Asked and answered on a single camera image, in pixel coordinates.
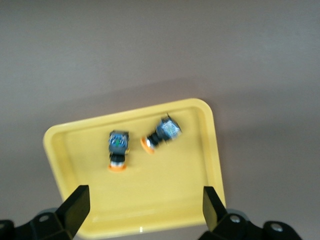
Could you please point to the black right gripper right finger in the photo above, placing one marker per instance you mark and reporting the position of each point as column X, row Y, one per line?
column 212, row 212

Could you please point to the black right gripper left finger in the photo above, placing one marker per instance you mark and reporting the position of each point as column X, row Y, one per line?
column 75, row 210

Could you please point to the yellow push button blue label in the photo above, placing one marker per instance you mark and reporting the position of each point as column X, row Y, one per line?
column 118, row 145

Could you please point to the blue-black push button switch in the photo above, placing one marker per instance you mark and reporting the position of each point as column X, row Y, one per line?
column 168, row 130

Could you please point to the yellow plastic tray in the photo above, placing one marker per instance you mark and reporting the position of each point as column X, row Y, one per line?
column 162, row 190

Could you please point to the brown table cloth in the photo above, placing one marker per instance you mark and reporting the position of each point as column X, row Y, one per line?
column 160, row 45

